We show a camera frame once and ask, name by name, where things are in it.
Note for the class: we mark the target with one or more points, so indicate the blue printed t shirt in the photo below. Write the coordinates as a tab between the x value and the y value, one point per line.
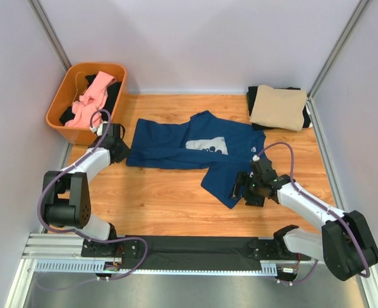
220	146

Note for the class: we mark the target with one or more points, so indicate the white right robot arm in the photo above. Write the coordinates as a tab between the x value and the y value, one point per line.
344	241

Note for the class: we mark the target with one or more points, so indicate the right aluminium corner post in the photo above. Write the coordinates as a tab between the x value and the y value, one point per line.
338	47

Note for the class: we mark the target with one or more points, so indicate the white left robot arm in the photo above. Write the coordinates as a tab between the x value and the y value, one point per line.
65	199

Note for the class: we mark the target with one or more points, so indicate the folded beige t shirt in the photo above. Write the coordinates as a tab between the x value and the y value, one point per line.
278	108

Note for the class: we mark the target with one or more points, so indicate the aluminium front rail frame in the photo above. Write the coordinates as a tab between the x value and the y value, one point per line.
62	253

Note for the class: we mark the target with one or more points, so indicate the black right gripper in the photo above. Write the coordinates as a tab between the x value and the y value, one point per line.
242	179

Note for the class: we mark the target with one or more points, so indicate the left aluminium corner post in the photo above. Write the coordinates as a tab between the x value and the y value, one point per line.
51	35

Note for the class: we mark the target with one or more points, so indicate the aluminium corner post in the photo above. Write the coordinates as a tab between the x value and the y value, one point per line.
51	35
338	47

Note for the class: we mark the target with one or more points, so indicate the folded black t shirt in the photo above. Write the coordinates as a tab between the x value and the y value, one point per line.
251	96

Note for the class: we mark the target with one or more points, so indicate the black garment in basket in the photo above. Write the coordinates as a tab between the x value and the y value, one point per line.
113	92

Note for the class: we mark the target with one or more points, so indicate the pink t shirt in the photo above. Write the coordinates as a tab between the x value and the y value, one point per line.
93	99

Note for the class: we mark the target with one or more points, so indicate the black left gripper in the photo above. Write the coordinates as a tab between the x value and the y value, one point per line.
124	154

